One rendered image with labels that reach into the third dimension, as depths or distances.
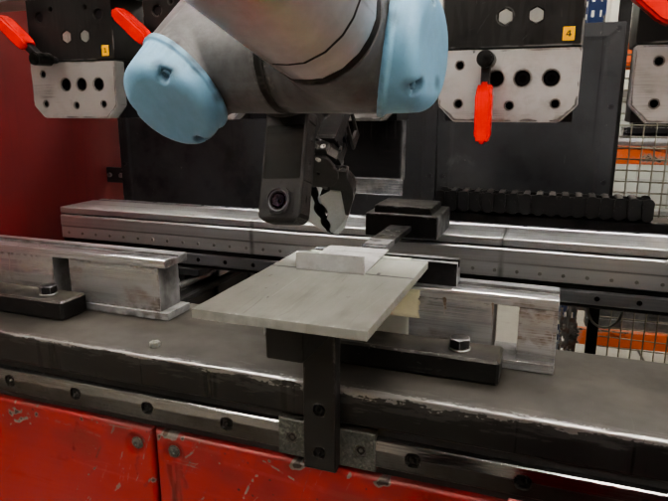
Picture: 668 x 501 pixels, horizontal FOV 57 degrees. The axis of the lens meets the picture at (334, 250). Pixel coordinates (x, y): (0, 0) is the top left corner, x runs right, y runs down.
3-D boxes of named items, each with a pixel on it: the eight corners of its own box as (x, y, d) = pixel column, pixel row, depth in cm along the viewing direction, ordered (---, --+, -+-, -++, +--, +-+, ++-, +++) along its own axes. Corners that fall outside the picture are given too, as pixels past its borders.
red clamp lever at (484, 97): (471, 144, 66) (476, 49, 64) (476, 141, 70) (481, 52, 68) (488, 144, 66) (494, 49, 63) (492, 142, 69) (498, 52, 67)
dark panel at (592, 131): (124, 222, 157) (110, 42, 147) (129, 221, 159) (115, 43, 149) (602, 259, 119) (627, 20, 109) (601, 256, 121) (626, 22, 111)
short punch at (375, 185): (327, 193, 81) (326, 119, 79) (332, 191, 83) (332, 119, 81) (400, 196, 78) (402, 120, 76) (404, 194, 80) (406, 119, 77)
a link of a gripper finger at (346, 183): (363, 207, 69) (347, 149, 62) (360, 217, 68) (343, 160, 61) (324, 204, 70) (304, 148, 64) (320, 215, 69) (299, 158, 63)
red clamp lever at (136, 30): (111, 3, 78) (164, 53, 77) (132, 7, 81) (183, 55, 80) (104, 15, 78) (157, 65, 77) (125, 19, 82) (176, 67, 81)
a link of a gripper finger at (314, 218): (344, 204, 76) (327, 149, 69) (332, 241, 73) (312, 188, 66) (321, 202, 77) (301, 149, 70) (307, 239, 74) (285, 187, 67)
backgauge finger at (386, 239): (333, 255, 87) (333, 221, 86) (383, 223, 111) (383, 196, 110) (416, 262, 83) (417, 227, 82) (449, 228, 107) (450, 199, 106)
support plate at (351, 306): (191, 318, 60) (191, 308, 60) (298, 256, 84) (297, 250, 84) (367, 342, 54) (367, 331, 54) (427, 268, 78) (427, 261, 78)
